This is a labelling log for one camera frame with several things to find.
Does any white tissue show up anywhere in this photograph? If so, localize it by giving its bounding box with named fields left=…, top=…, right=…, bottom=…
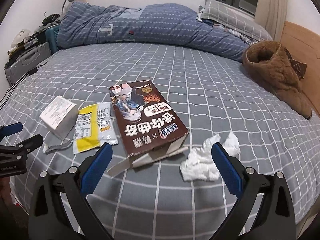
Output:
left=180, top=132, right=241, bottom=181

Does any brown cookie box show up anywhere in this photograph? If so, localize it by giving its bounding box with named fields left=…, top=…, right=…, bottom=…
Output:
left=107, top=80, right=189, bottom=177

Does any clear plastic wrapper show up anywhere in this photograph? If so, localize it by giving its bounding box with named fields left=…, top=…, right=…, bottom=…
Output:
left=43, top=140, right=73, bottom=154

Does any grey checked bed sheet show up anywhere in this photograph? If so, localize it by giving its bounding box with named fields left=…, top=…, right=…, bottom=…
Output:
left=1, top=43, right=319, bottom=239

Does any teal plastic stool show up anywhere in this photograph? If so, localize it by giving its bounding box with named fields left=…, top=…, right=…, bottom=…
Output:
left=45, top=24, right=60, bottom=54

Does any yellow white snack wrapper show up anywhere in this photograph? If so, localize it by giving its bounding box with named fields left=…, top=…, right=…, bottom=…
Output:
left=73, top=102, right=118, bottom=154

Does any beige curtain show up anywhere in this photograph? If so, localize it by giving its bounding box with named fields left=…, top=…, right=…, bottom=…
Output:
left=254, top=0, right=287, bottom=41

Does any wooden headboard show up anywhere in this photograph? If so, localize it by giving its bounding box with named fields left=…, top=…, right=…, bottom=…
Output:
left=280, top=21, right=320, bottom=114

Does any blue striped duvet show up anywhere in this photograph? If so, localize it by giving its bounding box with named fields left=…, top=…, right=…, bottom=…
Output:
left=57, top=1, right=248, bottom=62

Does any white small carton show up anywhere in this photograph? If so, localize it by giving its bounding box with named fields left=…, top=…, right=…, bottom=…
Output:
left=40, top=96, right=79, bottom=140

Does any black charger with cable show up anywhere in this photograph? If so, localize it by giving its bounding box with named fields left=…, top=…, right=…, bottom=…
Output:
left=0, top=61, right=48, bottom=109

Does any grey checked pillow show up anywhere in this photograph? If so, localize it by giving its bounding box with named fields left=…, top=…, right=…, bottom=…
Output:
left=199, top=0, right=273, bottom=41

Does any brown fleece garment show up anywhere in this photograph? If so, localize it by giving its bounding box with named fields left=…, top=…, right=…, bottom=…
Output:
left=242, top=41, right=312, bottom=120

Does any grey suitcase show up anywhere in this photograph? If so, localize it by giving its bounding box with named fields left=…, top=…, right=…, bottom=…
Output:
left=4, top=42, right=51, bottom=86

